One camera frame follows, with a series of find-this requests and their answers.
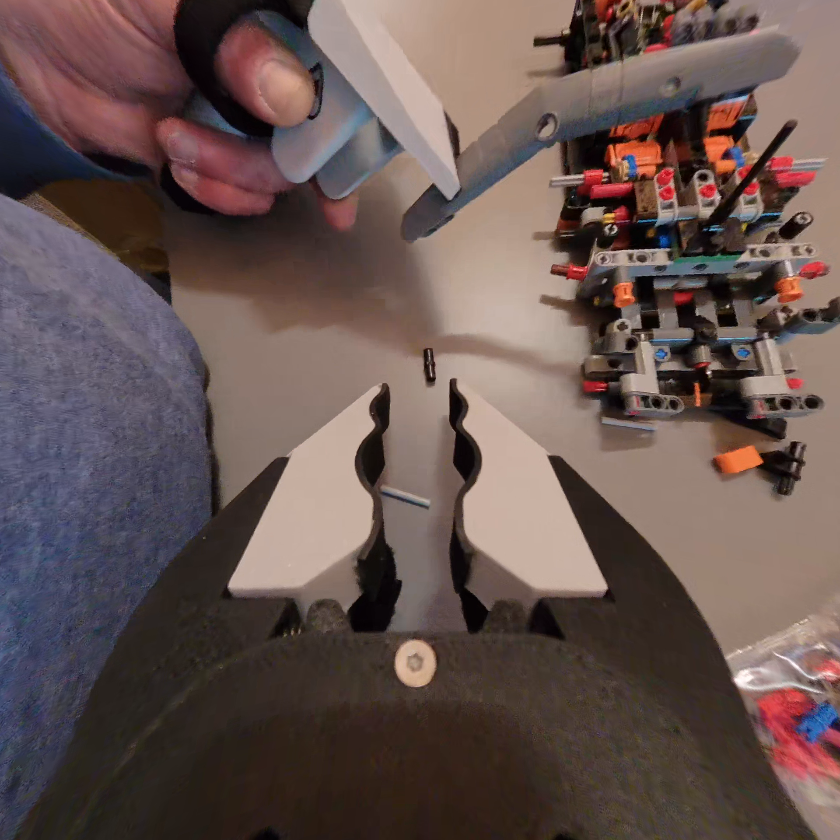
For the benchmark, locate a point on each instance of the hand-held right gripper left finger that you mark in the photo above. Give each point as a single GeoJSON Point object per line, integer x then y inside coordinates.
{"type": "Point", "coordinates": [302, 525]}

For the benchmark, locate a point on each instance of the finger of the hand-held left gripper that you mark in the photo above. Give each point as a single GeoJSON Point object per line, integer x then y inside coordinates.
{"type": "Point", "coordinates": [387, 92]}

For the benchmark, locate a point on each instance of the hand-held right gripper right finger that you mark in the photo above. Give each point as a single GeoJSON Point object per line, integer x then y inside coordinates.
{"type": "Point", "coordinates": [531, 525]}

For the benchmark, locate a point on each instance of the short black lego piece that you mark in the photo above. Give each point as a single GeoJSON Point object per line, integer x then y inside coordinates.
{"type": "Point", "coordinates": [430, 365]}

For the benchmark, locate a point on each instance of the grey lego panel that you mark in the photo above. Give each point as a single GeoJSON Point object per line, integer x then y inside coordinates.
{"type": "Point", "coordinates": [590, 98]}

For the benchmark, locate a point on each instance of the lego car chassis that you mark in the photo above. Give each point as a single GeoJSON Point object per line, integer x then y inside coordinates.
{"type": "Point", "coordinates": [689, 295]}

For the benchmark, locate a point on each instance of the small clear bag lego pins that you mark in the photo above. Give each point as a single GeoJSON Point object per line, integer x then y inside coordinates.
{"type": "Point", "coordinates": [794, 722]}

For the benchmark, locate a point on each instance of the orange lego connector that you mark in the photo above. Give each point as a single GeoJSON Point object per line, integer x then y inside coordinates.
{"type": "Point", "coordinates": [738, 459]}

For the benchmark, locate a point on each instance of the black lego pin connector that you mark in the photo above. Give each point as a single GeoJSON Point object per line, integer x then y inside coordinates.
{"type": "Point", "coordinates": [784, 466]}

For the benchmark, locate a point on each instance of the person's left hand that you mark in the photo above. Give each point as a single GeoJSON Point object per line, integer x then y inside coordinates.
{"type": "Point", "coordinates": [98, 65]}

